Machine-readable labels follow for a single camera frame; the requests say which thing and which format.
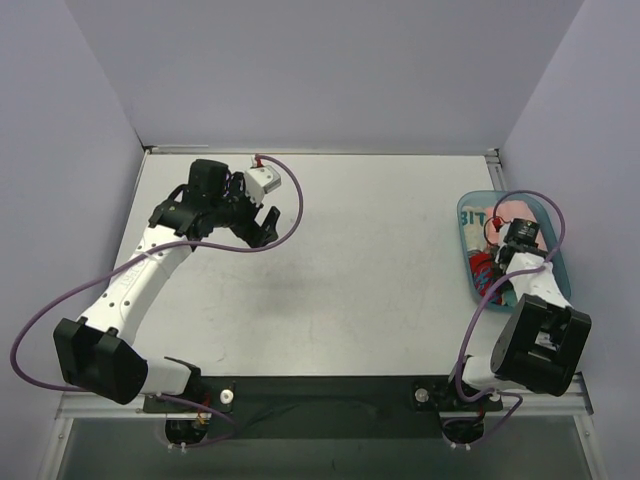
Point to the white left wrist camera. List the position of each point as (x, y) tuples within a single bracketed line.
[(260, 181)]

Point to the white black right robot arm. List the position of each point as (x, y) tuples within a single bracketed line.
[(542, 342)]

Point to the aluminium right frame rail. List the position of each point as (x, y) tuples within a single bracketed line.
[(495, 169)]

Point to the aluminium frame rail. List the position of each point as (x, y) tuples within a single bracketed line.
[(575, 402), (495, 169)]

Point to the aluminium front frame rail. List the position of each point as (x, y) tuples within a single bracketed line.
[(575, 402)]

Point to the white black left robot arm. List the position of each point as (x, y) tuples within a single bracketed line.
[(95, 351)]

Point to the blue plastic basket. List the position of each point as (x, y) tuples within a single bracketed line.
[(555, 240)]

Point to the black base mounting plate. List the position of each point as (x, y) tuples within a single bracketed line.
[(322, 407)]

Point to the white rolled towel blue letters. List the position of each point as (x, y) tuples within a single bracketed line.
[(472, 221)]

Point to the yellow teal towel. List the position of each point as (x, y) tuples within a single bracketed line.
[(509, 298)]

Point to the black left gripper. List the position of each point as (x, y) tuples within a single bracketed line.
[(255, 228)]

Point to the red blue patterned towel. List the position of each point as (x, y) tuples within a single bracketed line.
[(484, 272)]

